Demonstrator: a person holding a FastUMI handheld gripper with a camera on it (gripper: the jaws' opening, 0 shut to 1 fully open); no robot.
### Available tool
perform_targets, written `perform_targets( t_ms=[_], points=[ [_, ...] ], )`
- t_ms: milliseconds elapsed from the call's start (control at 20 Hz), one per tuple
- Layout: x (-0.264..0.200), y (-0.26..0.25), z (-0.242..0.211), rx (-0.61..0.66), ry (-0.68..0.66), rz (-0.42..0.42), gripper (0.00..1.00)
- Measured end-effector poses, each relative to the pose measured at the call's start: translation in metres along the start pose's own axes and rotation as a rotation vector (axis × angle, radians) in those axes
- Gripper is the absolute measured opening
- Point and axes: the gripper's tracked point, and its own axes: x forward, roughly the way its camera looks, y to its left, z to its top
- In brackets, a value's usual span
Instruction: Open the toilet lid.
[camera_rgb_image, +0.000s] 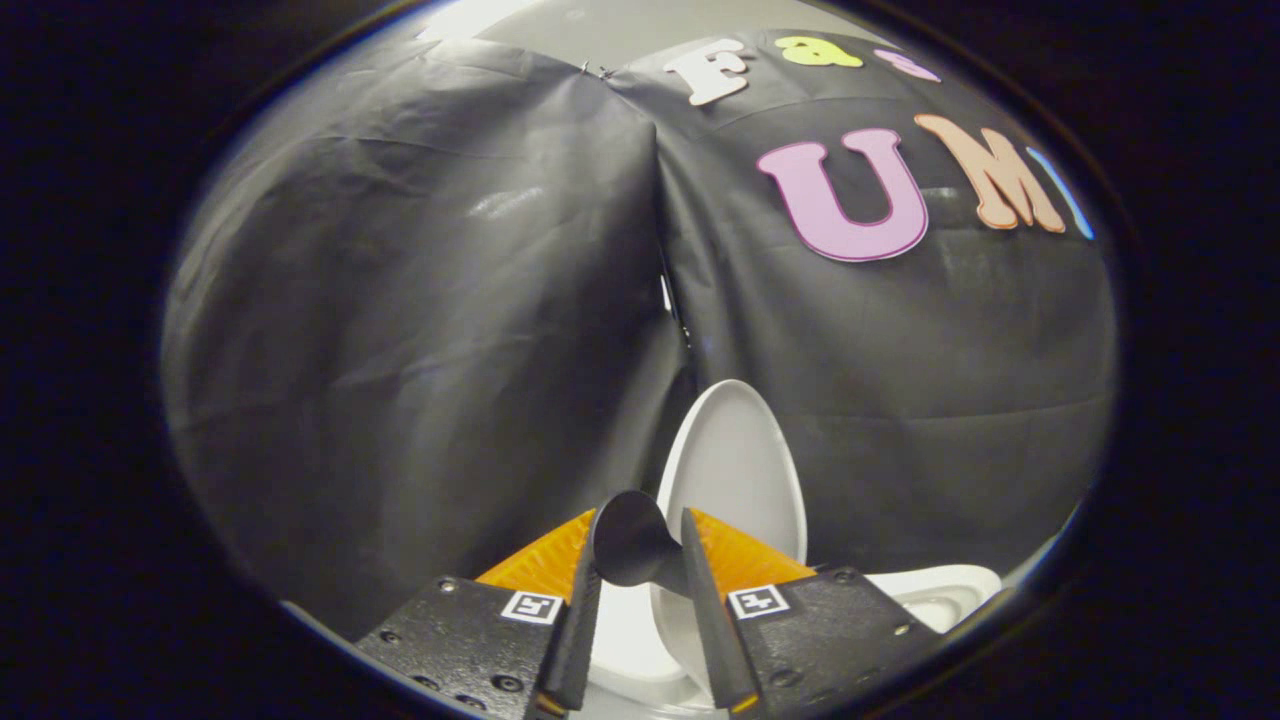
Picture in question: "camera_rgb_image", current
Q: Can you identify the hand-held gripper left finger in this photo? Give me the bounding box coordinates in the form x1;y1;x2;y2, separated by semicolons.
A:
355;508;604;716

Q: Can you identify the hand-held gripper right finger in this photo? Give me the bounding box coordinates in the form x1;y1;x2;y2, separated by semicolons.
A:
680;507;946;713

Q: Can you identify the black lid lift handle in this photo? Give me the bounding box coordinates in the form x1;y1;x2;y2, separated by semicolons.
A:
588;490;693;599

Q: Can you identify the white toilet lid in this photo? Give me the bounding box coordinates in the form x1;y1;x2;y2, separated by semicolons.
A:
650;380;809;696

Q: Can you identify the white toilet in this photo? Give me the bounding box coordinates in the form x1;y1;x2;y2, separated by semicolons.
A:
585;565;1003;713

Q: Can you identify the black backdrop cloth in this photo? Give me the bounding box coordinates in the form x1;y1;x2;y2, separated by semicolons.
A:
160;25;1119;641

